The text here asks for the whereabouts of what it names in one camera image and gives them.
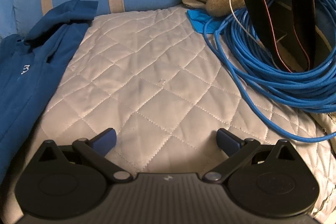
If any small blue cloth piece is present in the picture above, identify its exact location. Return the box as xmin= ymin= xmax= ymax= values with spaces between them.
xmin=187 ymin=9 xmax=227 ymax=34

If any blue sweatshirt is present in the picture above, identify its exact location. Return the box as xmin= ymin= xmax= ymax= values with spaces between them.
xmin=0 ymin=0 xmax=98 ymax=180

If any grey quilted bedspread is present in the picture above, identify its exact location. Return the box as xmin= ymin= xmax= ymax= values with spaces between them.
xmin=0 ymin=6 xmax=336 ymax=224

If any blue cable coil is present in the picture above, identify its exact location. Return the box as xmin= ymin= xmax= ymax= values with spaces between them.
xmin=203 ymin=0 xmax=336 ymax=142

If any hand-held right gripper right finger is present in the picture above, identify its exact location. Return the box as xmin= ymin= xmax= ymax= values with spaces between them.
xmin=205 ymin=128 xmax=298 ymax=184

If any black camera strap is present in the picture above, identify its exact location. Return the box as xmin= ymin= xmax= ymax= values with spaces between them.
xmin=205 ymin=0 xmax=313 ymax=73

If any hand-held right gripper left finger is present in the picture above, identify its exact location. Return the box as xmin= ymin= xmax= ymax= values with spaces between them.
xmin=38 ymin=128 xmax=133 ymax=184

